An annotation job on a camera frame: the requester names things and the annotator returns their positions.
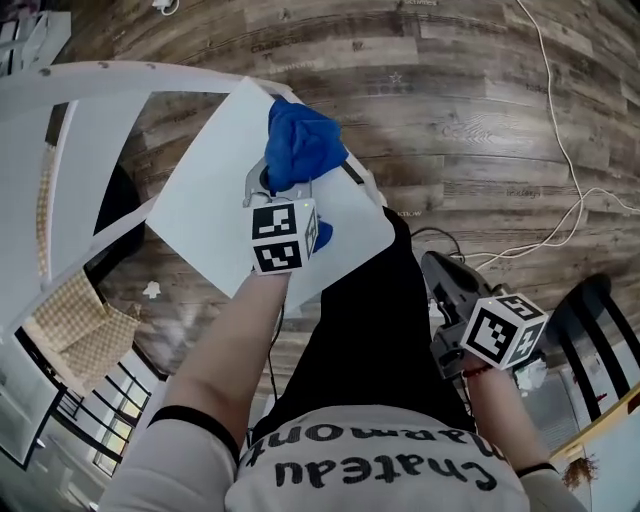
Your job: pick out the black bin with paper waste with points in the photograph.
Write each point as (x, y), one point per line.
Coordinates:
(532, 375)

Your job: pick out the round table with beige tablecloth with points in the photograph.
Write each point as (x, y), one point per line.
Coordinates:
(80, 320)

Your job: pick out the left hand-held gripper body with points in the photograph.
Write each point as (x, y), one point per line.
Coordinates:
(280, 235)

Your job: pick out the person's right forearm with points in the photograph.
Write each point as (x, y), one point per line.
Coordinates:
(505, 425)

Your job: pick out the white wooden chair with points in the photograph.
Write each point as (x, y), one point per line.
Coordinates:
(210, 200)

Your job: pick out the white power strip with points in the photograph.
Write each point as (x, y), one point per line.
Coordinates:
(165, 5)

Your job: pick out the person's black trousers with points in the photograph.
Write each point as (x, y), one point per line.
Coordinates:
(370, 340)

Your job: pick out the crumpled white paper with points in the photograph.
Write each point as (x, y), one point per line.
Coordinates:
(152, 290)

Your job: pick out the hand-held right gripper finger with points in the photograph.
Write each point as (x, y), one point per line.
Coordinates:
(440, 280)
(467, 285)

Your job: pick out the person's white printed shirt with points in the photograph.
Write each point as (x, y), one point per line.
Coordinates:
(350, 500)

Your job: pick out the black metal railing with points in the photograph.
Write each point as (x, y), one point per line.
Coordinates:
(100, 415)

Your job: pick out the person's left forearm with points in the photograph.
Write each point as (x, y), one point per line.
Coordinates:
(225, 360)

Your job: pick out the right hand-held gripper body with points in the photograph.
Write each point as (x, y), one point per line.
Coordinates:
(500, 330)

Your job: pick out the dried flowers in vase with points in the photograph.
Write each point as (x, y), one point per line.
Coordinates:
(580, 472)

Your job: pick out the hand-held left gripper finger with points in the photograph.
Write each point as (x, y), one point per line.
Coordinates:
(250, 192)
(300, 191)

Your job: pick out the blue cloth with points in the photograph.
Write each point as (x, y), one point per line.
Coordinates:
(305, 145)

